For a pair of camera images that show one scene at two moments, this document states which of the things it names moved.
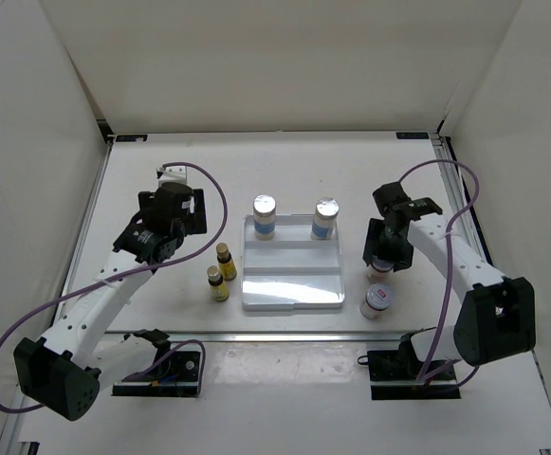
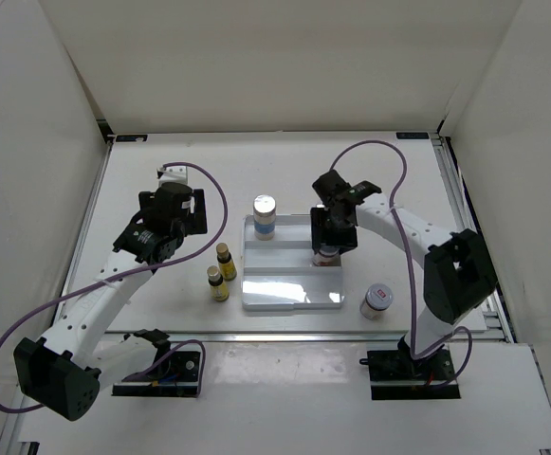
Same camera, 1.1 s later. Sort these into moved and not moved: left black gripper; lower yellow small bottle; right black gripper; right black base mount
Moved: right black gripper
Not moved: left black gripper; lower yellow small bottle; right black base mount
